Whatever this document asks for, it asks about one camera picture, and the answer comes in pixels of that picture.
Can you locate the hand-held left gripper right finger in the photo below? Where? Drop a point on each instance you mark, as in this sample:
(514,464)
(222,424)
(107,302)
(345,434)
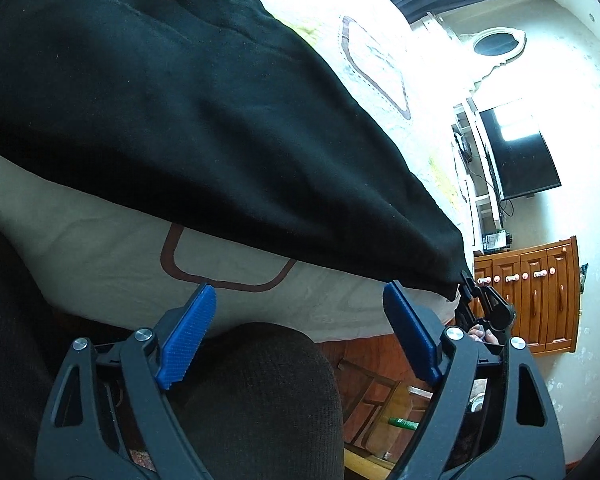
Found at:
(410,335)

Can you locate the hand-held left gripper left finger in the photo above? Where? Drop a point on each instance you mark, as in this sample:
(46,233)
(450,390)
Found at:
(187,340)

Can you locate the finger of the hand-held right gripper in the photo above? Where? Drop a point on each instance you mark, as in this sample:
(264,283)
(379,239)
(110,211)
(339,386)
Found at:
(465,282)

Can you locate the black pants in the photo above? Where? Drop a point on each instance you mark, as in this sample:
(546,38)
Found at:
(180,110)

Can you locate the person's right hand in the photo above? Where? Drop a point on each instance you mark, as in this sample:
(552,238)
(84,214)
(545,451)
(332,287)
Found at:
(481,335)

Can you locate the orange wooden cabinet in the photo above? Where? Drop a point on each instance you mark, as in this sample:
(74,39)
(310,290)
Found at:
(530,305)

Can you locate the small black device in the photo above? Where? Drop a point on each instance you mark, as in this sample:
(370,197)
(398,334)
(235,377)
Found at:
(495,241)

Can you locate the wooden stool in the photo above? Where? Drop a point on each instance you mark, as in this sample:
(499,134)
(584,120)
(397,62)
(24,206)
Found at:
(375,400)

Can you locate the white television stand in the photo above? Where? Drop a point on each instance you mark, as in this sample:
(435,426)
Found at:
(480,195)

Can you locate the person's dark trousers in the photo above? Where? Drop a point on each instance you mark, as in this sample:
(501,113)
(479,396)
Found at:
(260,400)

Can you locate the patterned white bed sheet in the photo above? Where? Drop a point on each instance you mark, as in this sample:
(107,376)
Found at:
(105,240)

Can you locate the black flat television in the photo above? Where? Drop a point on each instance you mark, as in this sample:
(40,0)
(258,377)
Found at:
(520,155)

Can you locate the white framed oval mirror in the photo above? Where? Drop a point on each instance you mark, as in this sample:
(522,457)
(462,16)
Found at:
(495,44)

